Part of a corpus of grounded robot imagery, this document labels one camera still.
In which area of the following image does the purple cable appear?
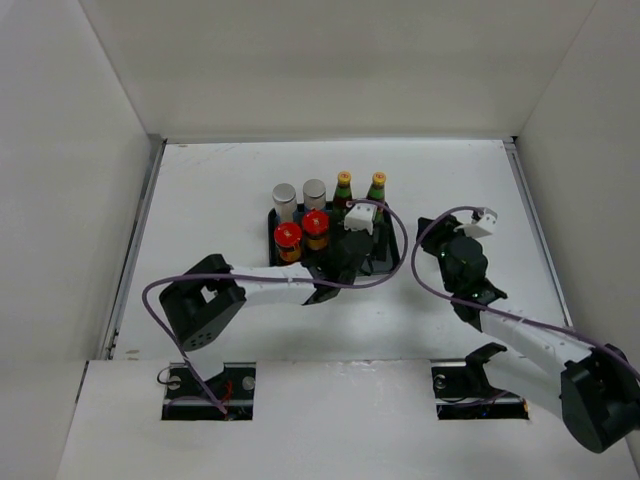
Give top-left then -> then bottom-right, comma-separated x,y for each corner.
410,205 -> 640,376
142,199 -> 410,414

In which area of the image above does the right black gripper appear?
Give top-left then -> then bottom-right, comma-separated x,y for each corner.
416,214 -> 475,293

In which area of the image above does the yellow cap sauce bottle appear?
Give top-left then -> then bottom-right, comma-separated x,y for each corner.
366,171 -> 387,204
332,171 -> 353,219

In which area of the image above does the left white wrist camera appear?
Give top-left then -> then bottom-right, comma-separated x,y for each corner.
343,203 -> 378,236

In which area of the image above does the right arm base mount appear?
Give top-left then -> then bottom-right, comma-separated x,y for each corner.
431,343 -> 529,421

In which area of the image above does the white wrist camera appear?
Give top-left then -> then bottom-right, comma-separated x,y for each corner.
343,203 -> 378,236
454,208 -> 498,239

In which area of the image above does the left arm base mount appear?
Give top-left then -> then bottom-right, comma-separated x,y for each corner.
155,363 -> 256,421

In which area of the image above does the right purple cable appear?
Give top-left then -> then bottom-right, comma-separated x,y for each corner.
410,205 -> 640,376

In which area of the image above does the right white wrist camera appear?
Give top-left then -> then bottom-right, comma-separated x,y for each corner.
454,208 -> 498,239

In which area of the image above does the silver lid white jar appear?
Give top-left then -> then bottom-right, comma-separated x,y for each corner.
272,183 -> 298,223

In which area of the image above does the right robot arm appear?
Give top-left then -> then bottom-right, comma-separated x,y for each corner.
414,209 -> 639,453

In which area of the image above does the black plastic tray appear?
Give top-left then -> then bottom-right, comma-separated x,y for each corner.
267,201 -> 400,277

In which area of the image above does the red lid jar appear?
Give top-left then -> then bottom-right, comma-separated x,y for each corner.
273,222 -> 303,264
301,210 -> 330,252

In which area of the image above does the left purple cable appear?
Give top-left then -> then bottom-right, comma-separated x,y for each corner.
142,199 -> 410,414

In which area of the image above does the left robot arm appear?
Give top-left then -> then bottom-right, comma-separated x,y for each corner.
159,224 -> 391,399

